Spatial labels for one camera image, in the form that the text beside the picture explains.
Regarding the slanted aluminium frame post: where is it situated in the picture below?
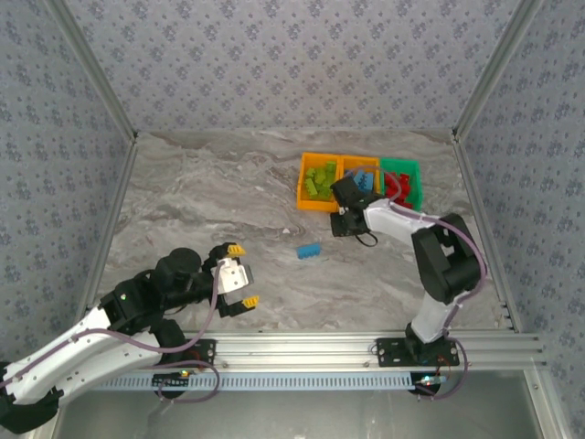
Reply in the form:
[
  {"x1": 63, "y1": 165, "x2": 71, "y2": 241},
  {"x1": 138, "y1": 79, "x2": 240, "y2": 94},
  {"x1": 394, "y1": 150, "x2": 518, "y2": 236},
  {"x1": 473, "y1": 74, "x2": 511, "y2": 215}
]
[
  {"x1": 451, "y1": 0, "x2": 546, "y2": 141},
  {"x1": 45, "y1": 0, "x2": 139, "y2": 141}
]

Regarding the aluminium table side rail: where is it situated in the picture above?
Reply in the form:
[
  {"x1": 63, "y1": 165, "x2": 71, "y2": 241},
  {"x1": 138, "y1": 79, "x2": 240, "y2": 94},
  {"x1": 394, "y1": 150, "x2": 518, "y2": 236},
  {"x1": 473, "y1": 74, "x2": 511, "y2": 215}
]
[
  {"x1": 70, "y1": 136, "x2": 139, "y2": 337},
  {"x1": 451, "y1": 132, "x2": 523, "y2": 334}
]

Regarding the long blue lego brick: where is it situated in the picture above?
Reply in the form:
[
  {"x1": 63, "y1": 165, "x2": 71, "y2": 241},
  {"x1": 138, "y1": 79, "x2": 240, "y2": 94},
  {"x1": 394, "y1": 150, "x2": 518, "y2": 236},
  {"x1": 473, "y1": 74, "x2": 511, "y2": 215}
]
[{"x1": 295, "y1": 242, "x2": 324, "y2": 262}]

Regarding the orange plastic bin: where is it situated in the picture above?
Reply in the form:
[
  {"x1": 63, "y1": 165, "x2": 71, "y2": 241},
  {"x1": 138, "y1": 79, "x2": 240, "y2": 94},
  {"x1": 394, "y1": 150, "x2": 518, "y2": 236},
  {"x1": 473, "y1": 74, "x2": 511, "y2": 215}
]
[
  {"x1": 295, "y1": 152, "x2": 344, "y2": 214},
  {"x1": 340, "y1": 154, "x2": 383, "y2": 202}
]

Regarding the aluminium extrusion rail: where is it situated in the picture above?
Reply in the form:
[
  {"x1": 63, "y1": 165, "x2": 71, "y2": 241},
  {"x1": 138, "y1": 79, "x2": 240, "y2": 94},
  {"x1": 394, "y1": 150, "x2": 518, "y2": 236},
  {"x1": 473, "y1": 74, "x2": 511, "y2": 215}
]
[{"x1": 49, "y1": 331, "x2": 548, "y2": 371}]

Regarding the small black controller board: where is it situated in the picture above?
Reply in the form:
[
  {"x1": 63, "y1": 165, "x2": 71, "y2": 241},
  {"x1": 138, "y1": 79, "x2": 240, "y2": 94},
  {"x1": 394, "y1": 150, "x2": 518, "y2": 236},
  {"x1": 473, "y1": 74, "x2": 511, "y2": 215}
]
[
  {"x1": 152, "y1": 371, "x2": 192, "y2": 400},
  {"x1": 413, "y1": 372, "x2": 452, "y2": 397}
]

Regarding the grey slotted cable duct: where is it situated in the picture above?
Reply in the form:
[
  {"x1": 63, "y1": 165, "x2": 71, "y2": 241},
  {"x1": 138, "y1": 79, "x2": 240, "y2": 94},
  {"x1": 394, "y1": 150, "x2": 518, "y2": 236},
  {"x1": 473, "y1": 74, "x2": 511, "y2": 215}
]
[{"x1": 90, "y1": 370, "x2": 417, "y2": 391}]

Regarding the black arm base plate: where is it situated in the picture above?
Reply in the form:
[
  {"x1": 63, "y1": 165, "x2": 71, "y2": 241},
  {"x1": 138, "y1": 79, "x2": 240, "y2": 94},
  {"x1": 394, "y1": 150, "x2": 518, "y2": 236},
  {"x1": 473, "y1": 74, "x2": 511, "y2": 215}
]
[
  {"x1": 133, "y1": 337, "x2": 217, "y2": 369},
  {"x1": 375, "y1": 337, "x2": 460, "y2": 369}
]

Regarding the green plastic bin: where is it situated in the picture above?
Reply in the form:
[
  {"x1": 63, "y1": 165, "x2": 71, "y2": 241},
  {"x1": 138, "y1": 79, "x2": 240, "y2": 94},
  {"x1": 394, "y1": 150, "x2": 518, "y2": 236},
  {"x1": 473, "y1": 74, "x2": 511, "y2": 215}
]
[{"x1": 378, "y1": 156, "x2": 424, "y2": 212}]

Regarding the aluminium frame leg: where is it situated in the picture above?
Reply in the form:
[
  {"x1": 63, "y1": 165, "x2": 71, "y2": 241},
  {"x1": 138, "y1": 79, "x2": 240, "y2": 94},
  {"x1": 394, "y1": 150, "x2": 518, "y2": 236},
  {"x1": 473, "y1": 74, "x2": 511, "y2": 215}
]
[{"x1": 523, "y1": 369, "x2": 572, "y2": 439}]

